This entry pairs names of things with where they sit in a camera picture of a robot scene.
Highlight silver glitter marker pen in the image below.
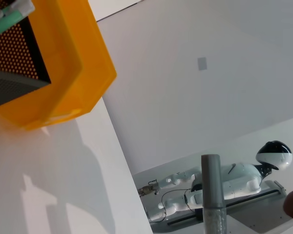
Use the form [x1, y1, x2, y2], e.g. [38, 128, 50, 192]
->
[201, 154, 228, 234]

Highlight green pen white cap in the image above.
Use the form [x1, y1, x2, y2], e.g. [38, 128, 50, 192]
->
[0, 0, 36, 39]

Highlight black mesh pen holder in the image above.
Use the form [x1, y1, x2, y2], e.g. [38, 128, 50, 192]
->
[0, 0, 52, 110]

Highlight yellow plastic storage bin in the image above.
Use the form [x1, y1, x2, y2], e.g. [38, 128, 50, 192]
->
[0, 0, 118, 131]

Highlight small grey wall sticker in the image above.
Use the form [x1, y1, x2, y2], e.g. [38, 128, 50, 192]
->
[197, 57, 208, 71]

